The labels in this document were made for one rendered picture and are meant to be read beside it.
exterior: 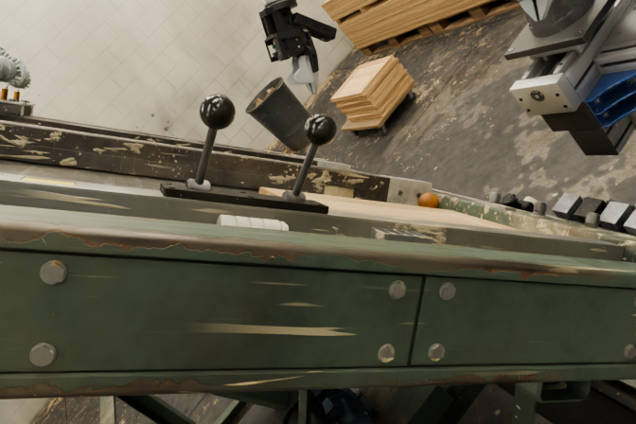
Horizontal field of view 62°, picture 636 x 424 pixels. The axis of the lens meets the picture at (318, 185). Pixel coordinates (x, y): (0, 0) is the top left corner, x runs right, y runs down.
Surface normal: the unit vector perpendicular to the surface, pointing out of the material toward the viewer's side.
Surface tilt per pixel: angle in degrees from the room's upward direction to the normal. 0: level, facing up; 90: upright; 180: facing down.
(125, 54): 90
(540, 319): 90
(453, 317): 90
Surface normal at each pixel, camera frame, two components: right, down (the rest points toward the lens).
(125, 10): 0.45, 0.04
